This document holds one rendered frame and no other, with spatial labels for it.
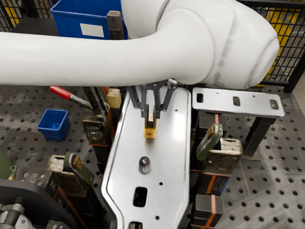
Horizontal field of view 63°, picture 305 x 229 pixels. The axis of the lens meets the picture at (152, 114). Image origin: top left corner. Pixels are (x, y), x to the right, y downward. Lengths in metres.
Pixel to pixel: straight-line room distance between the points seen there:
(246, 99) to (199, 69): 0.56
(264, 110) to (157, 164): 0.40
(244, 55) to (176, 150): 0.43
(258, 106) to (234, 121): 0.35
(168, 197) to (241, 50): 0.42
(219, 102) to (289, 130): 0.51
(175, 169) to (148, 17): 0.41
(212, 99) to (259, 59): 0.53
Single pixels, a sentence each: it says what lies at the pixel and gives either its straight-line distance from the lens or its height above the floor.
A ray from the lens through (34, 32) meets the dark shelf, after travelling 1.19.
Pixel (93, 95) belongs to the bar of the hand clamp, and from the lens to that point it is 0.64.
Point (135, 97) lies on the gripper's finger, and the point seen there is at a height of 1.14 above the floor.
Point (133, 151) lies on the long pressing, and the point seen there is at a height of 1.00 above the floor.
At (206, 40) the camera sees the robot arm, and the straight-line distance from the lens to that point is 0.31.
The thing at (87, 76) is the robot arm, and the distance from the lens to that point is 0.28.
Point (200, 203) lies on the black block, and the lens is 0.65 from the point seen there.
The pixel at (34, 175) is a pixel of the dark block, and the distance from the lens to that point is 0.58.
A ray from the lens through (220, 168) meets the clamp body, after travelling 0.74.
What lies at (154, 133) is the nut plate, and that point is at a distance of 0.70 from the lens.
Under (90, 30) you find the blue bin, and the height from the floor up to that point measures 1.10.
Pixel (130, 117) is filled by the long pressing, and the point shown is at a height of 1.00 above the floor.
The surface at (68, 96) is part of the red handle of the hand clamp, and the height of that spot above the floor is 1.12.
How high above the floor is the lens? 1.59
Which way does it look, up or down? 49 degrees down
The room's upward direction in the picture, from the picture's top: straight up
